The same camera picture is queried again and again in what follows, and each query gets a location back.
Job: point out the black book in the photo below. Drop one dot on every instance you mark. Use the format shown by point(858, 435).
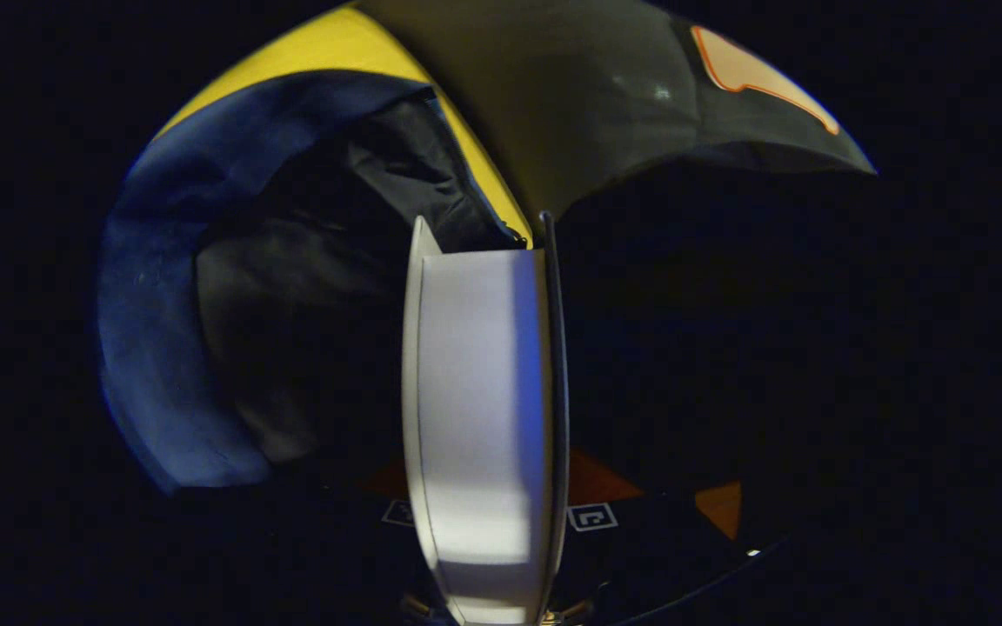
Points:
point(479, 391)

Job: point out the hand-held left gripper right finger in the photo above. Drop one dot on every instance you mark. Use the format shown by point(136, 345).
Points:
point(640, 543)

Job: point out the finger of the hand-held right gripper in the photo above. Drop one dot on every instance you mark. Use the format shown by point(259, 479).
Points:
point(718, 509)

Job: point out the black backdrop cloth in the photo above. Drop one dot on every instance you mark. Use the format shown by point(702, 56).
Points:
point(605, 87)

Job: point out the blue schoolbag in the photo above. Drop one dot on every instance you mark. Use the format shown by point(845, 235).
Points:
point(153, 304)

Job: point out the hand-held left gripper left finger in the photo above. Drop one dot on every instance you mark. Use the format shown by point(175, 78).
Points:
point(379, 543)

